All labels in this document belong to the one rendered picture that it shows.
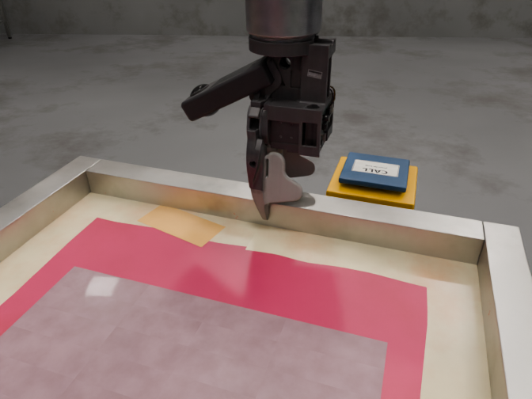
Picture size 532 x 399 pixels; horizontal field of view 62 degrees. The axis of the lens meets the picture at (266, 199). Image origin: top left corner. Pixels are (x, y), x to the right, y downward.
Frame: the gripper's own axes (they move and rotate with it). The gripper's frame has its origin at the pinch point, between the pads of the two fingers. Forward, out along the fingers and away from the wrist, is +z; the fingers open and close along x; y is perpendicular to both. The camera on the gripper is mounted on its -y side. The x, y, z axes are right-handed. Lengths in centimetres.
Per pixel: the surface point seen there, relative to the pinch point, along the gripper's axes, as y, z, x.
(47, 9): -497, 75, 503
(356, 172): 9.2, 3.2, 16.6
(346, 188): 8.2, 4.9, 13.9
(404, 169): 16.1, 3.3, 19.8
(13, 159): -227, 102, 151
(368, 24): -58, 96, 630
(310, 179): -35, 103, 187
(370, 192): 11.9, 4.9, 13.9
